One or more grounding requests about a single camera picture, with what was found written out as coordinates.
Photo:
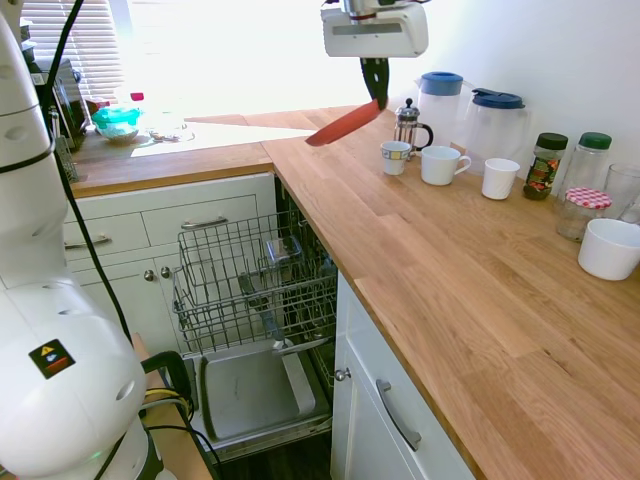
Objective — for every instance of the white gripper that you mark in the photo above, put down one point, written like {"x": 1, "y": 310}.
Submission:
{"x": 375, "y": 42}

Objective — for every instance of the pink round plate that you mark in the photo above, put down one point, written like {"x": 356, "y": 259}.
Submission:
{"x": 340, "y": 127}

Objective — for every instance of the steel dishwasher door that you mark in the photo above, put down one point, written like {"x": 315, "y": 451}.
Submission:
{"x": 245, "y": 395}

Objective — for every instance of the glass French press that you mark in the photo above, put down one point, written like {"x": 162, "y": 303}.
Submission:
{"x": 412, "y": 127}

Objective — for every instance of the clear pitcher light-blue lid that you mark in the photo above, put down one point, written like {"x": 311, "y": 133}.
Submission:
{"x": 440, "y": 100}

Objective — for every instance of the small patterned cup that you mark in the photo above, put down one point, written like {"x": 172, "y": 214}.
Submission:
{"x": 395, "y": 160}

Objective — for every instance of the clear pitcher dark-blue lid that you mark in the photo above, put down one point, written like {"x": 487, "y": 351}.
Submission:
{"x": 495, "y": 130}

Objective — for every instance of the white ribbed cup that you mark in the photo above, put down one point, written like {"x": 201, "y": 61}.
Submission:
{"x": 500, "y": 180}

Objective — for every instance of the coffee jar black lid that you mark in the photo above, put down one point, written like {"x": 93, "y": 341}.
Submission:
{"x": 545, "y": 170}

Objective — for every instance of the clear glass food container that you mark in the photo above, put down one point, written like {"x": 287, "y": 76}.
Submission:
{"x": 282, "y": 250}

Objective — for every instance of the clear glass dish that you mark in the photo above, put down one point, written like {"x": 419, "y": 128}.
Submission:
{"x": 170, "y": 132}

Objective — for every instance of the clear jar green lid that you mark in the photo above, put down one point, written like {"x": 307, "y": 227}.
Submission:
{"x": 592, "y": 165}

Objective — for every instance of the pink-lid bottle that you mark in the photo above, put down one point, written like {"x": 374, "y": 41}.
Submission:
{"x": 137, "y": 99}

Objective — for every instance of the glass jar checkered lid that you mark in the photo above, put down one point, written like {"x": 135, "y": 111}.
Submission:
{"x": 580, "y": 210}

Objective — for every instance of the teal-lid food container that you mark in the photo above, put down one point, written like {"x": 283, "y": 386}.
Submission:
{"x": 117, "y": 120}

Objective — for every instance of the clear drinking glass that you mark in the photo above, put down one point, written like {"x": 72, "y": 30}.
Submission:
{"x": 625, "y": 190}

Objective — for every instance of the window blinds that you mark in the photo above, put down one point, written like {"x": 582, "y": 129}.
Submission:
{"x": 95, "y": 45}

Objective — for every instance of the white bowl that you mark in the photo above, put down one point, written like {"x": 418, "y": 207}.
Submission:
{"x": 607, "y": 250}

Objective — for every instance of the metal cabinet knob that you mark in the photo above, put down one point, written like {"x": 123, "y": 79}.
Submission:
{"x": 149, "y": 275}
{"x": 165, "y": 273}
{"x": 342, "y": 374}

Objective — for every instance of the black coffee machine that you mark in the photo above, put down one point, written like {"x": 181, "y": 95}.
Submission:
{"x": 67, "y": 100}

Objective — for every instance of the black stacked containers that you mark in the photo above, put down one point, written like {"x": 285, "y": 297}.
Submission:
{"x": 29, "y": 50}

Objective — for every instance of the black clamp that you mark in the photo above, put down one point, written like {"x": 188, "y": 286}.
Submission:
{"x": 175, "y": 370}

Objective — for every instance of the white base cabinet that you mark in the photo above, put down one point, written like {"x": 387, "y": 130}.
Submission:
{"x": 365, "y": 440}

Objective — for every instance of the wooden robot mounting table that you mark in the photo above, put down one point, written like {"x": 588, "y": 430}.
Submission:
{"x": 175, "y": 450}

